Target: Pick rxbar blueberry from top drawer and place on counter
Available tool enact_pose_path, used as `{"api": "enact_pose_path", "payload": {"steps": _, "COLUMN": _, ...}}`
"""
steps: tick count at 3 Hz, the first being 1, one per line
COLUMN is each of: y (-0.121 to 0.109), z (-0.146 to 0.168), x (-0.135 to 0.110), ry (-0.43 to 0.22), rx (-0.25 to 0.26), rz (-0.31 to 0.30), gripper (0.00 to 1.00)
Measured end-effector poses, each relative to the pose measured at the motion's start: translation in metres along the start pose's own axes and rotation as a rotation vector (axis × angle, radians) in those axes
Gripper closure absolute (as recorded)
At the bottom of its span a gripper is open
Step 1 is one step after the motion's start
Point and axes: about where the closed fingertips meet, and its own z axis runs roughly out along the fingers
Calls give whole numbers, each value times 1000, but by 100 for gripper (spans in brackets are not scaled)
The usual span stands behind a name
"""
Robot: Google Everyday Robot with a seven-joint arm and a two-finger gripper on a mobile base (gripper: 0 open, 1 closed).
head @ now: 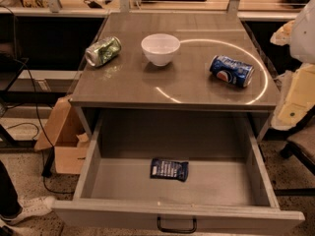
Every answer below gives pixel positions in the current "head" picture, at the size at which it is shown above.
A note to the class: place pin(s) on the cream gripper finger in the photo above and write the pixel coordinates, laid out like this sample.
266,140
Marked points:
282,36
300,97

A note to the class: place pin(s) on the blue rxbar wrapper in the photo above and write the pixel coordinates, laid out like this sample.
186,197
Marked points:
169,170

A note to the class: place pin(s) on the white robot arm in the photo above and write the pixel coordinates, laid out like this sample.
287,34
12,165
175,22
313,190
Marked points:
302,48

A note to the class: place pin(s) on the grey counter cabinet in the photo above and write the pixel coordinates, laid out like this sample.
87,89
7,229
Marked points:
131,81

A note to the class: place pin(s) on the open grey drawer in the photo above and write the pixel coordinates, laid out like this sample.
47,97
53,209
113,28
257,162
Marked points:
228,189

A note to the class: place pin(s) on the blue pepsi can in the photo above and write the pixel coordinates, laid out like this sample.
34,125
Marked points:
232,71

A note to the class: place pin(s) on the white bowl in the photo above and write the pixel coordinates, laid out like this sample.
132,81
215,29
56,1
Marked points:
159,48

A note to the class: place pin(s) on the green soda can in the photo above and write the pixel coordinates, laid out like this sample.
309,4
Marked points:
103,51

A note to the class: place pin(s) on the brown cardboard box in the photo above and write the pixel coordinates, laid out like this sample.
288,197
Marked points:
65,139

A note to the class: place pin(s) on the black side table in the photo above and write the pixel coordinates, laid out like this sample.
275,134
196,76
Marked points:
10,69

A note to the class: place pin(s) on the white sneaker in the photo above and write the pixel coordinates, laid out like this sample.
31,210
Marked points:
40,206

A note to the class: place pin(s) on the black trouser leg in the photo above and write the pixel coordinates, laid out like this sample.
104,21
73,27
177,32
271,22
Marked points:
7,194

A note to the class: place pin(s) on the black drawer handle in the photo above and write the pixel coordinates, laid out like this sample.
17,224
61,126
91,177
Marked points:
178,230

